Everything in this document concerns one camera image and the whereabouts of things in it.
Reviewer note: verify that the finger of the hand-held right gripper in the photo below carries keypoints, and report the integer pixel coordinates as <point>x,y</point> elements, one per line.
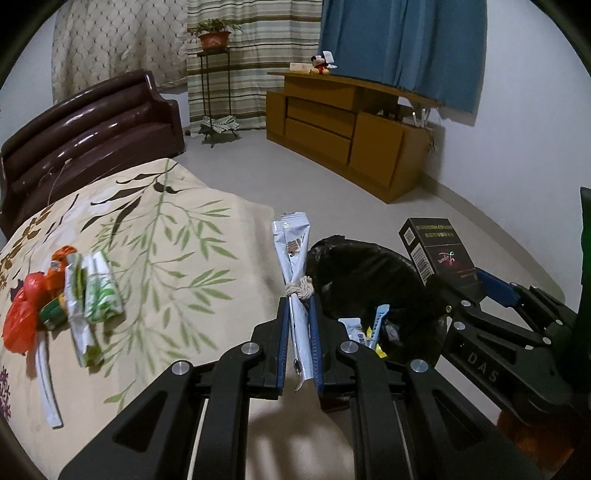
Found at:
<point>498,286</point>
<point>480,318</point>

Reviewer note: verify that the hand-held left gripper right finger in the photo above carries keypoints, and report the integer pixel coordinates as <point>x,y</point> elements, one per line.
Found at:
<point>315,346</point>

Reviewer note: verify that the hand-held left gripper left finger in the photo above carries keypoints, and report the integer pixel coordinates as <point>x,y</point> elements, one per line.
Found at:
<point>284,341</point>

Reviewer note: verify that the small white packet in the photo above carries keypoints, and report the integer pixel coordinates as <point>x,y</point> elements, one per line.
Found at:
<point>353,330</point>

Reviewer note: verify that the large yellow wrapper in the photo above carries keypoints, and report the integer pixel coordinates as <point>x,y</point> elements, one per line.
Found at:
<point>375,348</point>

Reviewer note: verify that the blue white strip packet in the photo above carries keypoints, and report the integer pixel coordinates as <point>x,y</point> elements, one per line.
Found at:
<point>379,323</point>

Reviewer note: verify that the black cigarette box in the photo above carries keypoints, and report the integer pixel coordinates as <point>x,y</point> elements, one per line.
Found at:
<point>438,249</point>

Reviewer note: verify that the knotted silver sachet bundle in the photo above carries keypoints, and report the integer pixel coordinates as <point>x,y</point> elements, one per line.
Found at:
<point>293,258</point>

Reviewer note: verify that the black lined trash bin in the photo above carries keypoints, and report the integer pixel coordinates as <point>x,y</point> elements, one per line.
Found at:
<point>369,277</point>

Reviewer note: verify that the green white packet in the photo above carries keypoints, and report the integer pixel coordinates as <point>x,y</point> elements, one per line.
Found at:
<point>105,295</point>

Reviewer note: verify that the long white wrapper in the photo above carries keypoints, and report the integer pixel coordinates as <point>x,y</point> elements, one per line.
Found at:
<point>78,318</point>

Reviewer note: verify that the orange snack packet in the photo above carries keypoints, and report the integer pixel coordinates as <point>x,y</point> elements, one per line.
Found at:
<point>62,265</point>

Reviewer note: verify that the white paper strip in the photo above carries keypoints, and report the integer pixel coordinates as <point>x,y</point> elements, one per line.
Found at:
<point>48,392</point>

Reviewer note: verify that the orange plastic bag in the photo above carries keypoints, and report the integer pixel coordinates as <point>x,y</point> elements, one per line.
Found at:
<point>21,318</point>

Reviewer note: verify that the floral beige blanket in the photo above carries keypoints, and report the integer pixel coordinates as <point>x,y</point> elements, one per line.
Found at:
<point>184,277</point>

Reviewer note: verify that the white router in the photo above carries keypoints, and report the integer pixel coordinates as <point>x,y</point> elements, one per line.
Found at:
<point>422,119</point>

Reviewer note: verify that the wooden cabinet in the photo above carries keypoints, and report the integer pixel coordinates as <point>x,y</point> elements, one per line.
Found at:
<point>314,124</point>

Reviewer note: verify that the checked cloth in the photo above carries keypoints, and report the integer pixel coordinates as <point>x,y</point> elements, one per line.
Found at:
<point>221,124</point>

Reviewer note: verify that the blue curtain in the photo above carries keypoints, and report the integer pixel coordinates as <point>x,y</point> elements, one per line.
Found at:
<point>401,46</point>

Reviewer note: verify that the black metal plant stand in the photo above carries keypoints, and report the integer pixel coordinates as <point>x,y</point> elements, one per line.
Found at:
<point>205,92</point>

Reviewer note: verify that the tissue box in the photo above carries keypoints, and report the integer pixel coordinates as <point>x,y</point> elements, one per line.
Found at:
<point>301,69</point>

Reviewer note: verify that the mouse plush toy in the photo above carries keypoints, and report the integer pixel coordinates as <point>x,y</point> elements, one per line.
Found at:
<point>319,65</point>

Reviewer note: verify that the white paper card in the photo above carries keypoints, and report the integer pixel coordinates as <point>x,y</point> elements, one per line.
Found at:
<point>329,57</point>

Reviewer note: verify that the striped curtain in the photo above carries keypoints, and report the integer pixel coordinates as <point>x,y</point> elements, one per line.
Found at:
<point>258,55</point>

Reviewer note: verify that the dark brown leather sofa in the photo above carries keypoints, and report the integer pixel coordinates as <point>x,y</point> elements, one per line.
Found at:
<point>92,124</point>

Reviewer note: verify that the potted plant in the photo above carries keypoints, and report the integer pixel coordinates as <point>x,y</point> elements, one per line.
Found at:
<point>214,40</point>

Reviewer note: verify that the beige patterned curtain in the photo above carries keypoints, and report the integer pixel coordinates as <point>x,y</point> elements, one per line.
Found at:
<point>120,46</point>

